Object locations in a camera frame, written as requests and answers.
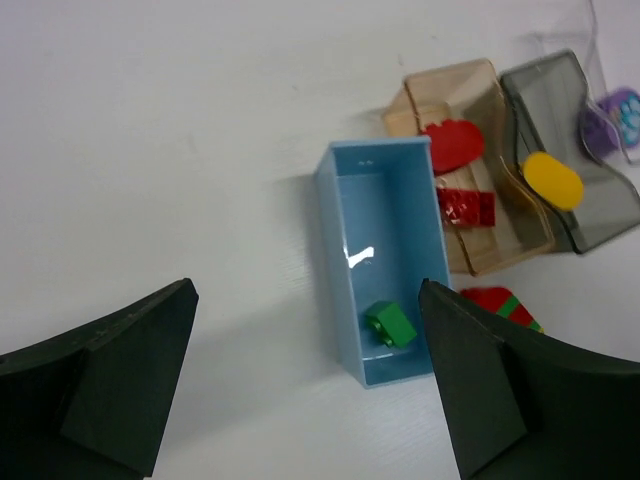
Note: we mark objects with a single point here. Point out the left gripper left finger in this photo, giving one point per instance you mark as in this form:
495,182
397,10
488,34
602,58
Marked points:
93,402

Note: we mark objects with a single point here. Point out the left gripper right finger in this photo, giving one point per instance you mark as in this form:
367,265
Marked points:
522,405

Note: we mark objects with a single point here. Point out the striped red green lego stack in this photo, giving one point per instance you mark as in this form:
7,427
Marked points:
502,302

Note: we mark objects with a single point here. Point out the small green lego brick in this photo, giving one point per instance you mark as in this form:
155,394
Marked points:
390,324

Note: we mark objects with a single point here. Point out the red rounded lego brick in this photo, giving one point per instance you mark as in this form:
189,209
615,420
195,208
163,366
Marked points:
467,208

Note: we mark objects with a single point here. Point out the yellow rounded lego brick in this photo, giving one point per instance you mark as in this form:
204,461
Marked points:
553,181

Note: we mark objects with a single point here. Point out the red flower lego brick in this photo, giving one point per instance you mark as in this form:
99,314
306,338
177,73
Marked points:
454,144

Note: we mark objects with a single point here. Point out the blue rectangular bin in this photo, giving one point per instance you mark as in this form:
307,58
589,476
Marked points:
383,236

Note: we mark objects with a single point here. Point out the grey translucent bin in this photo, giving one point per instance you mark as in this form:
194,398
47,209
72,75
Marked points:
548,101

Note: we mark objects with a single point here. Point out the tan translucent bin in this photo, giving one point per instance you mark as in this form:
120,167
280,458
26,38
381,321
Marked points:
470,91

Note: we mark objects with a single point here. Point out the clear transparent bin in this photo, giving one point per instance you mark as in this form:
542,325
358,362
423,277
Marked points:
573,25

